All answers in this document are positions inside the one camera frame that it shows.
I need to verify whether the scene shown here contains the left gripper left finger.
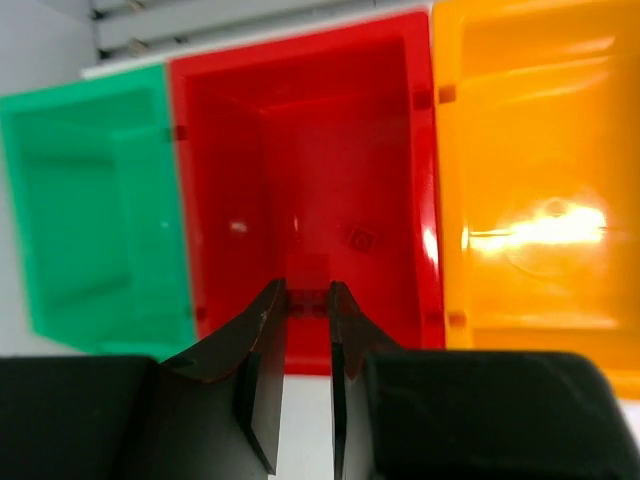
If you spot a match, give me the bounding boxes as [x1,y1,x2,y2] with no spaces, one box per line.
[124,279,287,479]

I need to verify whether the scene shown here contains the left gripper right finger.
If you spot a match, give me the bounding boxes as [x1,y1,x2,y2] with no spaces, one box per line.
[328,281,402,479]

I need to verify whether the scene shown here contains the red lego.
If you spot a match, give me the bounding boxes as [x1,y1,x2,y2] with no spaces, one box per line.
[286,253,331,319]

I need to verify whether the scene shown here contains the yellow plastic bin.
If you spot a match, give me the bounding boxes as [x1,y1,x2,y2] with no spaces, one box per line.
[432,1,639,399]

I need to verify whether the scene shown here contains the green plastic bin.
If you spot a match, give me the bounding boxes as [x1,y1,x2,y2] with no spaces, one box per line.
[1,66,195,360]

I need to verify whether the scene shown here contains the red plastic bin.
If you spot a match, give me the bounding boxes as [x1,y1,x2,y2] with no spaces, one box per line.
[169,11,445,375]

